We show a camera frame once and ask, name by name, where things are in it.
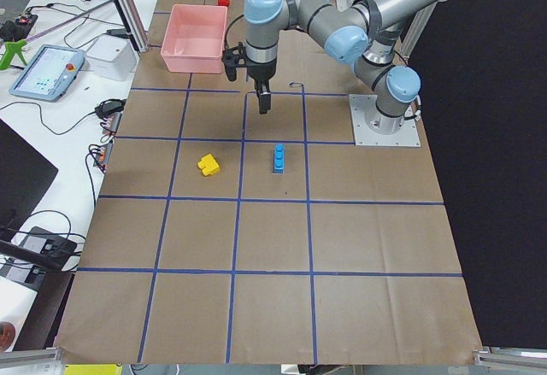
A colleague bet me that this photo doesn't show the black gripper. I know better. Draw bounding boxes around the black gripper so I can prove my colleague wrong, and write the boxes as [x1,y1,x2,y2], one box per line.
[245,56,275,114]

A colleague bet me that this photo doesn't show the blue three-stud block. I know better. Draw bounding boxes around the blue three-stud block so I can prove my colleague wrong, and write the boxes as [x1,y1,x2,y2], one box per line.
[273,144,285,174]

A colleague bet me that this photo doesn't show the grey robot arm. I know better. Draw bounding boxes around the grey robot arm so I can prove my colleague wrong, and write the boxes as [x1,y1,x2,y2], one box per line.
[238,0,448,135]

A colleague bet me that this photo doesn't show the pink plastic box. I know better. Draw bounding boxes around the pink plastic box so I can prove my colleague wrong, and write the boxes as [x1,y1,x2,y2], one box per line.
[161,4,228,74]

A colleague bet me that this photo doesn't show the white square box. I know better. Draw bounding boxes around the white square box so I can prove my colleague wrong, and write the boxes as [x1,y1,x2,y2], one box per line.
[86,34,137,81]

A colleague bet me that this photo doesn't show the yellow two-stud block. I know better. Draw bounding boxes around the yellow two-stud block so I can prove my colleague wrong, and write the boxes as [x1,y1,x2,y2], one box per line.
[197,154,221,177]

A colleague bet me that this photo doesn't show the teach pendant tablet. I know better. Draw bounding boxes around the teach pendant tablet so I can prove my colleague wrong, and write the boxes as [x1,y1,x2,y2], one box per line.
[9,44,85,102]

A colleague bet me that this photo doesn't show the metal grabber stick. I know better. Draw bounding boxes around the metal grabber stick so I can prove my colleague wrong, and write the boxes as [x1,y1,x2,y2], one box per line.
[0,0,115,71]

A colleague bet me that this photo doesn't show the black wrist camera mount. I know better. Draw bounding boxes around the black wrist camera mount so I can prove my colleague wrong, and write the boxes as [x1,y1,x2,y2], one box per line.
[222,42,246,82]

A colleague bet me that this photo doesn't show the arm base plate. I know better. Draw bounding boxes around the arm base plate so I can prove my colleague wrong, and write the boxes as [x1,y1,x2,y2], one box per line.
[349,94,421,148]

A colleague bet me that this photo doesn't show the aluminium frame post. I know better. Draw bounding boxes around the aluminium frame post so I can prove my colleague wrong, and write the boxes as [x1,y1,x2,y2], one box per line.
[113,0,150,53]

